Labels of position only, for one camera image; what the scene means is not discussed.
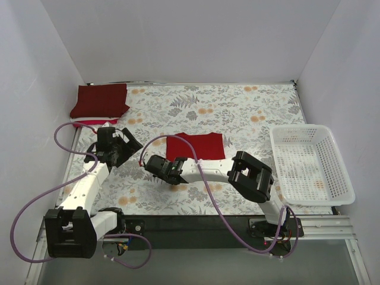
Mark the floral table mat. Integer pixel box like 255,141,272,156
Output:
58,83,308,216

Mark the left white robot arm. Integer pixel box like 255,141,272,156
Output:
44,126,143,258

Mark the folded dark red t-shirt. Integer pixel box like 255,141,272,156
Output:
70,84,129,119

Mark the folded pink t-shirt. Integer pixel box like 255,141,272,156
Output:
71,117,119,125

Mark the white plastic basket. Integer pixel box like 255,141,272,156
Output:
270,124,356,207

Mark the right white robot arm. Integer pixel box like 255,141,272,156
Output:
142,151,290,236

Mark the aluminium frame rail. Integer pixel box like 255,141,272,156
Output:
37,215,357,243

